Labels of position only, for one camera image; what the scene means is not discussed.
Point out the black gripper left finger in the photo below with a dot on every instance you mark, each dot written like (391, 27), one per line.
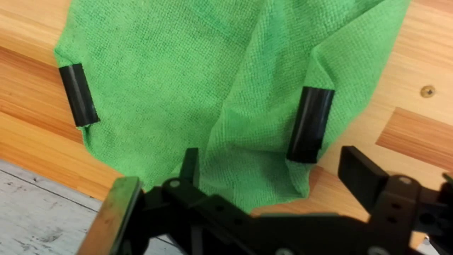
(78, 95)

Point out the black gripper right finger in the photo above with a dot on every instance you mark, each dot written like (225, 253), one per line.
(310, 125)

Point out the green towel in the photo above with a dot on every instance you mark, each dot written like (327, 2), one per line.
(224, 77)

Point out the wooden counter cabinet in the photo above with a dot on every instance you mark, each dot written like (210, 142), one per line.
(408, 127)

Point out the grey plank backsplash panel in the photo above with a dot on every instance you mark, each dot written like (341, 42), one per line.
(40, 217)

